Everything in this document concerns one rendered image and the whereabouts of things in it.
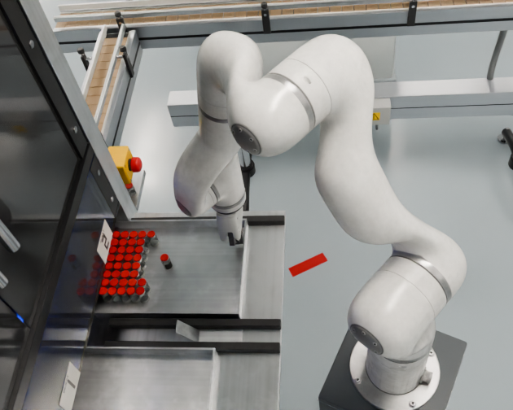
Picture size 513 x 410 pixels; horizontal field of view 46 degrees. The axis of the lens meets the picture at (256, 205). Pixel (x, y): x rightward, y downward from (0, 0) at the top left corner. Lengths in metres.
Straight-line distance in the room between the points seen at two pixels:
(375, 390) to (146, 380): 0.50
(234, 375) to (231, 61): 0.73
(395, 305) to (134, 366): 0.67
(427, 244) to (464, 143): 1.94
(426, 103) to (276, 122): 1.59
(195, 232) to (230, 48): 0.74
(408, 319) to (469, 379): 1.37
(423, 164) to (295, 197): 0.60
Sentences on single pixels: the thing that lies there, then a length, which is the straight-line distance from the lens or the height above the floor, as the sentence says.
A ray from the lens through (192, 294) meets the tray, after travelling 1.46.
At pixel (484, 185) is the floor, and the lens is 2.77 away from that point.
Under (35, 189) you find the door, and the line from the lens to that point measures 1.15.
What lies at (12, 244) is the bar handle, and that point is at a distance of 0.94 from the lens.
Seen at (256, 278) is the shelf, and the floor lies 0.88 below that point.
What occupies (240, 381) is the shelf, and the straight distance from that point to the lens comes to 1.36.
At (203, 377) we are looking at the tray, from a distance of 1.37.
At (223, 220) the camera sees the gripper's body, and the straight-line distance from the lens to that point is 1.33.
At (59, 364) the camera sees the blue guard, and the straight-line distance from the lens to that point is 1.24.
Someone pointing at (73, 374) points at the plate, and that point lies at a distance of 1.30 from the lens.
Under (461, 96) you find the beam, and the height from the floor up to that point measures 0.54.
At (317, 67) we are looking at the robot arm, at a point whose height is 1.59.
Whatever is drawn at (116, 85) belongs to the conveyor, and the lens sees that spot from 1.92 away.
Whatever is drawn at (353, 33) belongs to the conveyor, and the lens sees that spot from 2.06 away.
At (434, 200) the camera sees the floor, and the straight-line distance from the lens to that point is 2.69.
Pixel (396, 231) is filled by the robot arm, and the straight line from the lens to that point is 0.94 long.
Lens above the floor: 2.14
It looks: 53 degrees down
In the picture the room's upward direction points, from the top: 11 degrees counter-clockwise
